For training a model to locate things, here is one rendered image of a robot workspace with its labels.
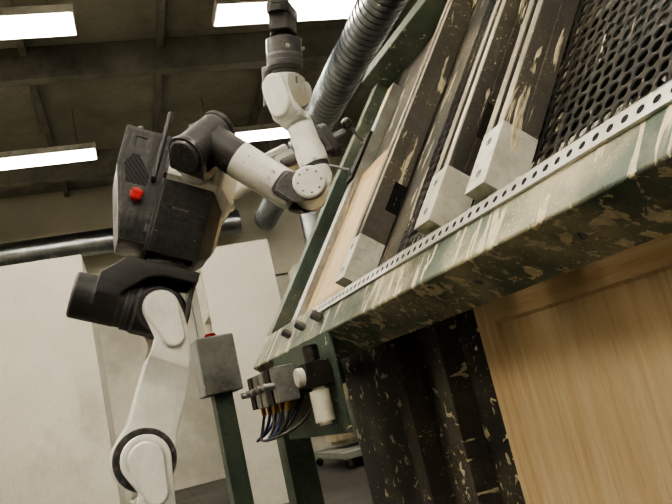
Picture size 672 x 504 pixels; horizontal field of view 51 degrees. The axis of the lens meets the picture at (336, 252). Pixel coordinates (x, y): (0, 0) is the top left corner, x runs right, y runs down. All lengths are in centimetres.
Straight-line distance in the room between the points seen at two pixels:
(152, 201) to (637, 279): 112
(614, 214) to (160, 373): 115
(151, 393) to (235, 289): 402
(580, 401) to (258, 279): 458
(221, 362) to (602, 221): 155
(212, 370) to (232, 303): 346
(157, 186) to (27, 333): 245
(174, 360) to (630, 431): 100
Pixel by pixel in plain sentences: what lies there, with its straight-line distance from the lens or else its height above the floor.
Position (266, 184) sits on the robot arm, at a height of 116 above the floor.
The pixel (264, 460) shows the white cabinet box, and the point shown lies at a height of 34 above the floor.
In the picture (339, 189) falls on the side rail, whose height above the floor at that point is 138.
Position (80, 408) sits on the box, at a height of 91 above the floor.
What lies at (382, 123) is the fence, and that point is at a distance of 248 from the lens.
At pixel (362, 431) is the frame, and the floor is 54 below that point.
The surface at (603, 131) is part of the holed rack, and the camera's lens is 93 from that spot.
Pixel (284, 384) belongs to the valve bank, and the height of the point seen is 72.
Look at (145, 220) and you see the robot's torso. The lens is 177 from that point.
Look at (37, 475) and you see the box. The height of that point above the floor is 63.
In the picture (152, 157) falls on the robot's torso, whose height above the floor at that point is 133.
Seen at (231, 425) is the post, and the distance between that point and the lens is 228.
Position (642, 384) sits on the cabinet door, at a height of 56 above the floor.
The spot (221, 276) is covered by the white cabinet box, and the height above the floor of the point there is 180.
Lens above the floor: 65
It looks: 12 degrees up
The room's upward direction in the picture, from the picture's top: 13 degrees counter-clockwise
